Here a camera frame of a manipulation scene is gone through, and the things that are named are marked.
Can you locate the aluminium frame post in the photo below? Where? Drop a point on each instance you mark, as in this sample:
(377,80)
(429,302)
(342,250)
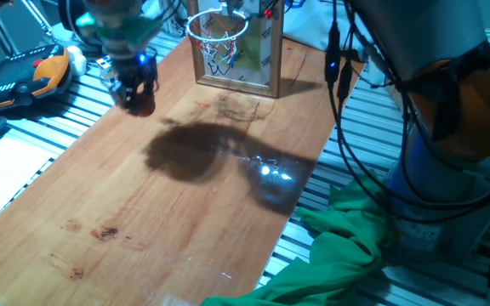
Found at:
(167,23)

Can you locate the wooden board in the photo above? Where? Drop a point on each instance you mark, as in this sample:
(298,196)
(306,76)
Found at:
(143,238)

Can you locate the black orange teach pendant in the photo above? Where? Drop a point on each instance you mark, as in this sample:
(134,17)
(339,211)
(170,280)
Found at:
(19,76)

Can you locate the small orange toy basketball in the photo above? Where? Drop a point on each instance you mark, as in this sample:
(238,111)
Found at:
(144,106)

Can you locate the white cloth with blue trim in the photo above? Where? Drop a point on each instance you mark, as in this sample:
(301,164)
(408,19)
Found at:
(313,21)

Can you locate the green cloth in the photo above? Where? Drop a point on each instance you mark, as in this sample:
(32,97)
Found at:
(334,263)

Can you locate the wooden framed toy basketball hoop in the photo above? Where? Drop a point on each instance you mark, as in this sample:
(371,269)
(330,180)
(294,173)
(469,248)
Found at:
(277,51)

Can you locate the thin grey metal rod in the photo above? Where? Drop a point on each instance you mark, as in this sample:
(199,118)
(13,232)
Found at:
(36,17)

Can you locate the black filament spool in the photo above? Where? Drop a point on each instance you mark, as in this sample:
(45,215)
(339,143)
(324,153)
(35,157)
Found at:
(70,17)

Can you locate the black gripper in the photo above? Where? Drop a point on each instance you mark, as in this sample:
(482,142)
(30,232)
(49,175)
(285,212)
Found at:
(134,70)

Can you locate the white paper sheet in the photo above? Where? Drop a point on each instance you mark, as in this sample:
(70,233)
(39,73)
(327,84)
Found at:
(11,170)

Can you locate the colourful puzzle cube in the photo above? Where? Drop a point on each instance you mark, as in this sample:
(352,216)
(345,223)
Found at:
(104,70)

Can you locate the white round figure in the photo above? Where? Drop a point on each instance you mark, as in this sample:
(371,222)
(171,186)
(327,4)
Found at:
(77,59)

